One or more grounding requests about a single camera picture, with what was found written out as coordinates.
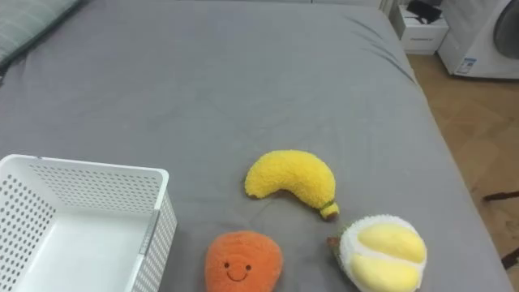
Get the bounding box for yellow banana soft toy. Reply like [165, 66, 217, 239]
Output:
[244, 149, 341, 221]

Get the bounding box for white washing machine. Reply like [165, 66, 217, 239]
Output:
[436, 0, 519, 80]

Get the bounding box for orange smiling fruit soft toy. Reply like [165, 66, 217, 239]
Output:
[204, 230, 284, 292]

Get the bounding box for white bedside cabinet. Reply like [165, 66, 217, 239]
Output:
[388, 3, 450, 56]

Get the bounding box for white yellow durian soft toy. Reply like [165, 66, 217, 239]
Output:
[327, 214, 428, 292]

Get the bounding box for white perforated plastic basket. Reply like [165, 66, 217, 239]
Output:
[0, 153, 178, 292]

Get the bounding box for grey bed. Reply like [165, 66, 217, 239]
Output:
[0, 0, 515, 292]

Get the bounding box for black object on cabinet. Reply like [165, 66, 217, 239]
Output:
[405, 0, 444, 24]

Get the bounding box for green striped pillow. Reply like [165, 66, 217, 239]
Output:
[0, 0, 82, 68]

